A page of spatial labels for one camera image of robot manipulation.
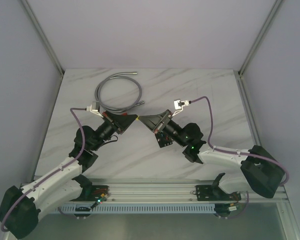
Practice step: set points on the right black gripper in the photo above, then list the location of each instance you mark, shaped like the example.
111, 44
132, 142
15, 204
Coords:
154, 122

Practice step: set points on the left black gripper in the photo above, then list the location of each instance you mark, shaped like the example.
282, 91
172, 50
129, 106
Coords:
115, 122

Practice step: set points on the black fuse box base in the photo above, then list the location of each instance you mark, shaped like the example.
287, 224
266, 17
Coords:
163, 140

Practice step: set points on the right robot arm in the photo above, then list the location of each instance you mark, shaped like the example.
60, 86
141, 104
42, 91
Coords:
247, 170

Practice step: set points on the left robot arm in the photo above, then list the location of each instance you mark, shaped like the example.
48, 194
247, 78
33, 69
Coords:
23, 207

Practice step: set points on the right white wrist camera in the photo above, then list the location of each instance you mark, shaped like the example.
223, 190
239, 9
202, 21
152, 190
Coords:
179, 106

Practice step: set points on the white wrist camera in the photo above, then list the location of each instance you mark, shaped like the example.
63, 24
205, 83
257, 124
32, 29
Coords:
179, 106
94, 108

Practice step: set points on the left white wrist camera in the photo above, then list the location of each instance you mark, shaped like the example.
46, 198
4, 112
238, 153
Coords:
94, 108

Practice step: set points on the aluminium rail frame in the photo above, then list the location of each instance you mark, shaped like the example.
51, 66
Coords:
173, 191

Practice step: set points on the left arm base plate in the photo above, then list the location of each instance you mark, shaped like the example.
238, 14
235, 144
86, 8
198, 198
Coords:
92, 193

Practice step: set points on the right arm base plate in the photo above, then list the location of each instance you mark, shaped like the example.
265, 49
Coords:
207, 193

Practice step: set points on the white slotted cable duct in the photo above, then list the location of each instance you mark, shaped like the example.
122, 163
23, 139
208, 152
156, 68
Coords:
147, 208

